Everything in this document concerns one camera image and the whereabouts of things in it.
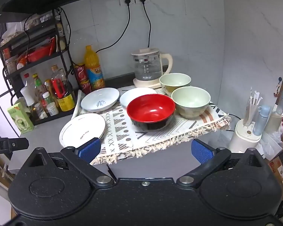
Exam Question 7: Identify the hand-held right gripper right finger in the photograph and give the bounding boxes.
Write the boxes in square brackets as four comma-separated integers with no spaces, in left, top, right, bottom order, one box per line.
[177,139,267,189]

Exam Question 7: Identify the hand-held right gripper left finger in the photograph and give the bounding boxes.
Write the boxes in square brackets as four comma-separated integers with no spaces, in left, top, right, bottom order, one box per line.
[25,137,115,185]

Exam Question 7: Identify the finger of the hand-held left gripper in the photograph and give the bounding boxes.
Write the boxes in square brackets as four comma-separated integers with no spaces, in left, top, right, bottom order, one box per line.
[0,137,29,156]

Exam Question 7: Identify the white plate with dark rim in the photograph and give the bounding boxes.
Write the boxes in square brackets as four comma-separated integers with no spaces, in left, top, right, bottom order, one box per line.
[59,113,106,148]

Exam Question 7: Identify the white deep plate blue print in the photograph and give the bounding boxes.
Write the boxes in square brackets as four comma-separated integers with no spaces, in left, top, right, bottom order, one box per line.
[81,88,120,112]

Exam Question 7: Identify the pale green bowl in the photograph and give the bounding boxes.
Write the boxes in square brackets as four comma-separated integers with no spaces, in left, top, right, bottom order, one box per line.
[159,73,191,93]
[171,86,211,119]

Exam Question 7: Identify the red and black bowl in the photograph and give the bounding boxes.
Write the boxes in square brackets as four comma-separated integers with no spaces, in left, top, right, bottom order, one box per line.
[127,94,176,131]

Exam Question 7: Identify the small white plate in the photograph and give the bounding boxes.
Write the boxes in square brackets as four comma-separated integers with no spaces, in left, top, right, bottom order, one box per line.
[119,87,158,109]

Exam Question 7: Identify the green carton box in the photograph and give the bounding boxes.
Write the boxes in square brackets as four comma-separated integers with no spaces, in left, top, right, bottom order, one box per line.
[7,102,35,134]

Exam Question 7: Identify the patterned fringed table mat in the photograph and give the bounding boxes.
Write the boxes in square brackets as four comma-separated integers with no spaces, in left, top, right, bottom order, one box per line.
[71,86,232,165]

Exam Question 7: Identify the white utensil holder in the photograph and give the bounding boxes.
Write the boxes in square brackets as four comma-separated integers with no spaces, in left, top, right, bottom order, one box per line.
[228,118,263,153]

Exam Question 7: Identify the glass jar white contents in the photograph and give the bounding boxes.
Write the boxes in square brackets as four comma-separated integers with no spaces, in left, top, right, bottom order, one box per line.
[34,102,48,120]

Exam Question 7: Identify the yellow label oil bottle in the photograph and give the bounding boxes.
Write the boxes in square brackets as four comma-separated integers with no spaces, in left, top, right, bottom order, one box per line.
[51,65,76,112]

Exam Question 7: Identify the clear bottle red cap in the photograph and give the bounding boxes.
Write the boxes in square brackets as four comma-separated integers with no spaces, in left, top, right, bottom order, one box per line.
[21,73,36,120]

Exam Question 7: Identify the white lidded jar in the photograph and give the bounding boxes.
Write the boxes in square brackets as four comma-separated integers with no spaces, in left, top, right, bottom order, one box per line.
[47,102,59,116]

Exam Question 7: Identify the red snack can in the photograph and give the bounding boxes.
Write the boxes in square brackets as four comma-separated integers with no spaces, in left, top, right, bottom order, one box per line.
[80,79,93,94]
[74,63,88,83]

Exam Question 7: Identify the sauce bottle yellow cap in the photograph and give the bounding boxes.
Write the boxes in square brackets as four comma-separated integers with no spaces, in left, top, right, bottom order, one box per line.
[32,73,47,102]

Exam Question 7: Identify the light blue thermos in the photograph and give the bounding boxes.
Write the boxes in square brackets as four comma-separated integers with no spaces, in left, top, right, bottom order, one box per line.
[252,105,271,136]

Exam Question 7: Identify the bundle of white straws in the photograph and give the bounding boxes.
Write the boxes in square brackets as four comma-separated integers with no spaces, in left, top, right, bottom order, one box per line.
[243,87,263,126]

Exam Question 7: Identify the white plastic bag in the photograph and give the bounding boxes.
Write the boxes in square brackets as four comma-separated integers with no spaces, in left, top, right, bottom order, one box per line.
[261,131,283,159]

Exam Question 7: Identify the beige bottle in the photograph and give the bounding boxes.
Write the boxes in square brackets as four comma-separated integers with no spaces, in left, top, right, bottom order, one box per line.
[264,111,283,134]

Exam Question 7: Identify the orange juice bottle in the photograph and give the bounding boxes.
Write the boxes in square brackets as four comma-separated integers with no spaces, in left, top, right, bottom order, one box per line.
[84,45,106,90]

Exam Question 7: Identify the cardboard box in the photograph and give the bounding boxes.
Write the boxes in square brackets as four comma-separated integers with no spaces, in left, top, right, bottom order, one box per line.
[268,156,283,201]

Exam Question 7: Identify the black metal rack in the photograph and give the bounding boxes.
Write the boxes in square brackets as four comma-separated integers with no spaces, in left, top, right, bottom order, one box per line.
[0,7,79,126]

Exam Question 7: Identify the red plastic basket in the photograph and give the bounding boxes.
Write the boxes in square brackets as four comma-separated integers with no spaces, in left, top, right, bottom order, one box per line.
[18,43,54,63]

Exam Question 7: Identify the pale blue tall bottle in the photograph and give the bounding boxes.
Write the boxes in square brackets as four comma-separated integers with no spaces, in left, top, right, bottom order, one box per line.
[275,90,283,115]

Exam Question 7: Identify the glass measuring cup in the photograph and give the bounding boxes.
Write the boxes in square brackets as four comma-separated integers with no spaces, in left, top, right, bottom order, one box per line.
[131,48,173,82]

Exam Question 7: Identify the black power cable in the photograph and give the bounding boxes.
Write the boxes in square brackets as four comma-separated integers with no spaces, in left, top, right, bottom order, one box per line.
[140,0,152,49]
[95,0,131,53]

